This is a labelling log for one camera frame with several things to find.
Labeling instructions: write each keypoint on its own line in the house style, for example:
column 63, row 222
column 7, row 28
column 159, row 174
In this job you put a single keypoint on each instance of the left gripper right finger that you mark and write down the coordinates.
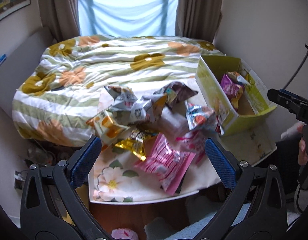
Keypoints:
column 256, row 206

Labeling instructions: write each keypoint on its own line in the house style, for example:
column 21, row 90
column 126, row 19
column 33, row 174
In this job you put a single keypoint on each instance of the light blue window cloth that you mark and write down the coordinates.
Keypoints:
column 127, row 18

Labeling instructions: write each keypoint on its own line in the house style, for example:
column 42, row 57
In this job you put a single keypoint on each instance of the floral striped duvet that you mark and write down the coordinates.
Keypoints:
column 57, row 100

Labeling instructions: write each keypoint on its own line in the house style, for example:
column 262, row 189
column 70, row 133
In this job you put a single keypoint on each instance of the right brown curtain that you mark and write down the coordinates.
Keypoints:
column 198, row 19

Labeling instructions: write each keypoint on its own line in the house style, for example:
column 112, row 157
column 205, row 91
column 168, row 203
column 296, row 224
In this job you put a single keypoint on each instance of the dark brown snack packet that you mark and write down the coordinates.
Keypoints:
column 176, row 92

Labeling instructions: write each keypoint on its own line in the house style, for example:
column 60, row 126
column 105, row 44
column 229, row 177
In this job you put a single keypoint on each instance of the gold yellow snack packet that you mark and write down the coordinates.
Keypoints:
column 135, row 142

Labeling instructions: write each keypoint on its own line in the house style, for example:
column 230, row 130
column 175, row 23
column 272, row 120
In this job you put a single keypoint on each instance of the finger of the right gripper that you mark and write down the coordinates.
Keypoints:
column 293, row 106
column 289, row 95

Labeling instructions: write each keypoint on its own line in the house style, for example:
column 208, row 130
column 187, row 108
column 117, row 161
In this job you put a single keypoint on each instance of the silver orange snack packet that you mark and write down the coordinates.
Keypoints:
column 148, row 109

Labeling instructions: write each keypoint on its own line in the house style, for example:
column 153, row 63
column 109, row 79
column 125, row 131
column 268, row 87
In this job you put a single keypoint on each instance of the purple snack packet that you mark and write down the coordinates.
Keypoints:
column 233, row 85

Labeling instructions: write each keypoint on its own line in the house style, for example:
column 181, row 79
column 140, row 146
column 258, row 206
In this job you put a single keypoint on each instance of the blue orange shrimp snack packet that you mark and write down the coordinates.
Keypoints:
column 199, row 116

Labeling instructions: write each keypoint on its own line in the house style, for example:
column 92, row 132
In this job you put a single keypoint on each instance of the person's right hand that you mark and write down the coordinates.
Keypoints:
column 302, row 155

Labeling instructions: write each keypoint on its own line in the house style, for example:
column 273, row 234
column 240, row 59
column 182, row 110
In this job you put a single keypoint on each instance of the silver white snack packet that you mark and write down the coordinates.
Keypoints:
column 116, row 98

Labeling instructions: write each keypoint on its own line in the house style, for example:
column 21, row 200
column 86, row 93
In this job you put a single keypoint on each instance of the pink striped snack packet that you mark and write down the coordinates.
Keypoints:
column 168, row 164

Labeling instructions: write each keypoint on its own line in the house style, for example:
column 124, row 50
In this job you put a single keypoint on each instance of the chiffon cake snack packet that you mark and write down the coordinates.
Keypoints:
column 106, row 127

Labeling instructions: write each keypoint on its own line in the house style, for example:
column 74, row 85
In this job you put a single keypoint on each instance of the green cardboard box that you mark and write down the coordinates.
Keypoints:
column 254, row 105

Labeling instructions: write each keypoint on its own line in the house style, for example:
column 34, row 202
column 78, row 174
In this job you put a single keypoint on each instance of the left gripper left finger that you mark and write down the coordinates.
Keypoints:
column 40, row 218

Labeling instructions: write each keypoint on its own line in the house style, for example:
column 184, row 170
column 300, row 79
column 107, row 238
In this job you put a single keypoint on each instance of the grey headboard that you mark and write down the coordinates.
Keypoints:
column 20, row 64

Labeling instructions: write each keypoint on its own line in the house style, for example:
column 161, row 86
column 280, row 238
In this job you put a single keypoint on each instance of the brown curtain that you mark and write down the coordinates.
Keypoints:
column 198, row 19
column 61, row 17

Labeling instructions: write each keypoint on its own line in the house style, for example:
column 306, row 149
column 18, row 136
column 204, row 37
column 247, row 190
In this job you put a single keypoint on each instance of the left brown curtain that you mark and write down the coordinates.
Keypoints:
column 61, row 17

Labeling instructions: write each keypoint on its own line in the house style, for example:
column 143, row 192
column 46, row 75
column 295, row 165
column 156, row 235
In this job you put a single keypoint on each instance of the translucent white snack packet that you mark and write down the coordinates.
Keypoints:
column 172, row 124

